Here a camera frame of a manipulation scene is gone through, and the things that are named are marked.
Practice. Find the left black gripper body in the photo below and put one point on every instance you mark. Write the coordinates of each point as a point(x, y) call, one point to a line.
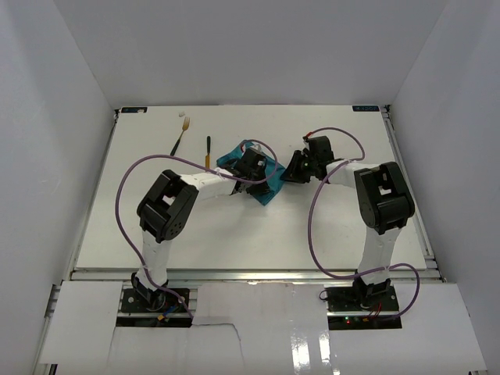
point(257, 176)

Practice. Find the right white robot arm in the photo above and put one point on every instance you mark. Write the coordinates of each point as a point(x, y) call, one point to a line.
point(384, 200)

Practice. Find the left blue table label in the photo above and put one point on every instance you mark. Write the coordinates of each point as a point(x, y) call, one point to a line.
point(134, 109)

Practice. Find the teal cloth napkin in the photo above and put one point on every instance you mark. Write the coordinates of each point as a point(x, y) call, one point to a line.
point(273, 169)

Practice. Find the right blue table label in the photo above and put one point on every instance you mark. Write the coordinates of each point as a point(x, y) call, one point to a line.
point(365, 108)

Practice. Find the white cardboard front cover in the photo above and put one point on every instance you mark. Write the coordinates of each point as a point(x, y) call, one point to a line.
point(258, 329)

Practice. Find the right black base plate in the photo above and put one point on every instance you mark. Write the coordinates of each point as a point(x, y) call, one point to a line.
point(347, 299)

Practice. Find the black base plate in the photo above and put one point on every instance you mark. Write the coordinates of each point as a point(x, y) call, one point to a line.
point(132, 302)
point(347, 299)

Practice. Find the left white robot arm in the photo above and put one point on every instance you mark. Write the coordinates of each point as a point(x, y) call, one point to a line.
point(165, 209)

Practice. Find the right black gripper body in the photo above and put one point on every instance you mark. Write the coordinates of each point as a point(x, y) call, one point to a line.
point(299, 166)

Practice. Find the blue table label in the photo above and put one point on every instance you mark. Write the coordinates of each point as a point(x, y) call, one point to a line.
point(365, 108)
point(134, 109)

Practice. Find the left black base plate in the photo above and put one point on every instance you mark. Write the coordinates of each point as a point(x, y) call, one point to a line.
point(132, 302)

